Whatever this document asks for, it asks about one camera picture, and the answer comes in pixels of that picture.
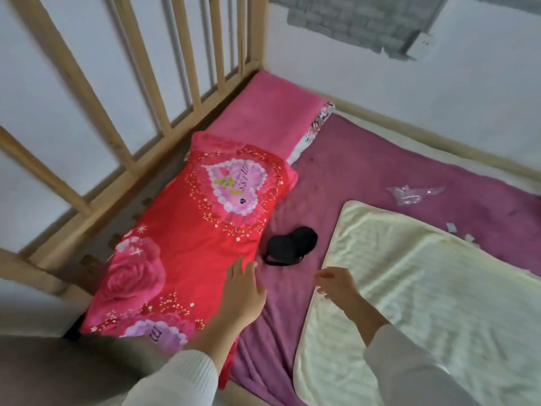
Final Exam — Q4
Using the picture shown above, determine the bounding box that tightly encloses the person's right hand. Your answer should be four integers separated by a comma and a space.
314, 267, 363, 313

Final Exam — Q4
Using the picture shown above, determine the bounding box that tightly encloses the person's left hand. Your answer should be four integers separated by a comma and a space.
218, 255, 268, 332

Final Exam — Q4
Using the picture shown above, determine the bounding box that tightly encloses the person's right forearm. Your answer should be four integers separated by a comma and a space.
343, 294, 480, 406

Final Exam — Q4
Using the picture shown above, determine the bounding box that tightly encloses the person's left forearm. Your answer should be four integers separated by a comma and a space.
123, 310, 254, 406

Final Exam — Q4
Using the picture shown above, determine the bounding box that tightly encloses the red floral quilt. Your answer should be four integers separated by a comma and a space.
80, 131, 299, 389

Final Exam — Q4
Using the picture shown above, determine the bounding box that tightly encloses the cream fleece blanket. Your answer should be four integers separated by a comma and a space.
293, 200, 541, 406

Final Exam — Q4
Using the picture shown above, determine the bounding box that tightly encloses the clear plastic wrapper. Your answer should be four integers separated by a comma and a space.
385, 185, 446, 207

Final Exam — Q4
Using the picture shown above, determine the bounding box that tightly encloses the purple bed sheet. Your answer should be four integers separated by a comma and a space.
230, 113, 541, 406

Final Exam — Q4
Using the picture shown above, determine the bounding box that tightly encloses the pink fleece blanket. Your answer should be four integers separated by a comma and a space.
206, 71, 329, 163

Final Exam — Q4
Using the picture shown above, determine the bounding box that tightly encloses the wooden bed frame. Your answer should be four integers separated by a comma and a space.
0, 0, 541, 305

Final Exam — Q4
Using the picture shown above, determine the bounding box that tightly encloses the white wall socket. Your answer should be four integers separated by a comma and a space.
405, 31, 434, 60

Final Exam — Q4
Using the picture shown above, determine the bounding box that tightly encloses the grey brick wall sticker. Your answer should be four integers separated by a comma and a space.
270, 0, 449, 60

